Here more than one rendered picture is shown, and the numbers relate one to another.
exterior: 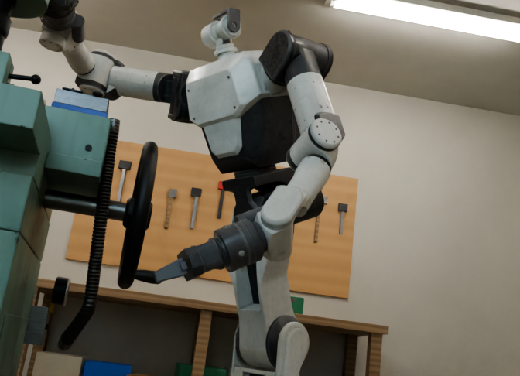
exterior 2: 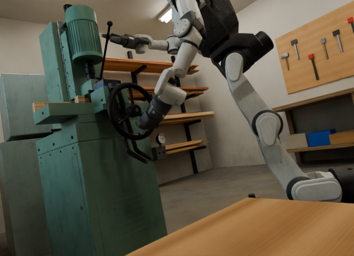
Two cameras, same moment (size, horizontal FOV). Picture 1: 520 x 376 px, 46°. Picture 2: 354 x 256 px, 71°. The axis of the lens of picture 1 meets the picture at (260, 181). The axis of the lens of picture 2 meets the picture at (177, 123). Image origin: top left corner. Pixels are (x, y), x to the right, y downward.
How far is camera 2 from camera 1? 1.10 m
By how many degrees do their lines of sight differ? 55
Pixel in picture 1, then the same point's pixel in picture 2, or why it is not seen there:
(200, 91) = not seen: hidden behind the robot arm
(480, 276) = not seen: outside the picture
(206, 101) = not seen: hidden behind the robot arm
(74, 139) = (98, 99)
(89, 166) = (100, 107)
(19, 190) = (74, 129)
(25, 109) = (47, 110)
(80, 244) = (291, 85)
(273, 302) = (250, 107)
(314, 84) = (180, 2)
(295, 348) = (267, 127)
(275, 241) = (165, 99)
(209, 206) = (347, 35)
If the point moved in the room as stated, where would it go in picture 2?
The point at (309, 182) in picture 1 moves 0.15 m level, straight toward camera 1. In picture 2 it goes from (177, 59) to (143, 59)
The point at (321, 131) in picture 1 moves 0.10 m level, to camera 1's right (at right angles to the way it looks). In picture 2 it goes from (177, 29) to (192, 15)
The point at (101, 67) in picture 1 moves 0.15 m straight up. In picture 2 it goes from (170, 42) to (167, 22)
